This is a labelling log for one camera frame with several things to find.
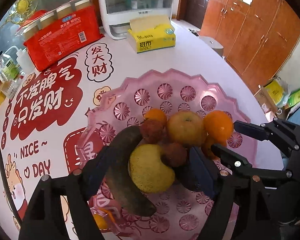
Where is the dark avocado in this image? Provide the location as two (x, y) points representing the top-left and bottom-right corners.
(173, 160), (201, 192)

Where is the dark overripe banana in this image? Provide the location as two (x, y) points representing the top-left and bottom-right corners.
(106, 126), (157, 217)

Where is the mandarin orange with stem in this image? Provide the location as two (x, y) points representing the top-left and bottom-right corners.
(203, 110), (234, 142)

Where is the red lychee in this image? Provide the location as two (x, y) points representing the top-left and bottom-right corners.
(161, 142), (187, 167)
(140, 119), (165, 144)

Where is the small orange label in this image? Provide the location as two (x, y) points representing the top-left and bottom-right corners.
(93, 213), (109, 231)

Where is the red apple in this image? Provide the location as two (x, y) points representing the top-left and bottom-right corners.
(166, 111), (207, 146)

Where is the yellow pear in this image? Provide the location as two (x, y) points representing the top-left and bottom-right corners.
(129, 144), (175, 193)

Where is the cardboard box on floor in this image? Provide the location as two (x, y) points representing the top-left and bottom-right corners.
(254, 77), (290, 115)

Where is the pink plastic fruit bowl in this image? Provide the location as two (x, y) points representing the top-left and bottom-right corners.
(76, 68), (258, 240)

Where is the printed pink tablecloth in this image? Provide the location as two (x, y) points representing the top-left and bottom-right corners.
(0, 18), (285, 240)

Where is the white round stool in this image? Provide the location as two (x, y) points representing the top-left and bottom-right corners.
(199, 36), (224, 57)

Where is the drinking glass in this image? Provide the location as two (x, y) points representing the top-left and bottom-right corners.
(0, 79), (21, 99)

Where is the white squeeze bottle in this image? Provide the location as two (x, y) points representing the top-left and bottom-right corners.
(4, 46), (35, 74)

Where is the clear plastic bottle green label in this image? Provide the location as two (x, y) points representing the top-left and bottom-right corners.
(0, 51), (19, 82)

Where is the red paper cup package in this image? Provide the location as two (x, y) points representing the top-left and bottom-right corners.
(16, 0), (103, 71)

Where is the yellow tissue box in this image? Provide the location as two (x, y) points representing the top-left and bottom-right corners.
(127, 15), (176, 53)

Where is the white countertop appliance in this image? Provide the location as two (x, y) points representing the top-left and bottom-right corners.
(98, 0), (173, 40)

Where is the wooden cabinet wall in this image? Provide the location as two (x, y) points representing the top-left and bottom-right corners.
(199, 0), (300, 93)

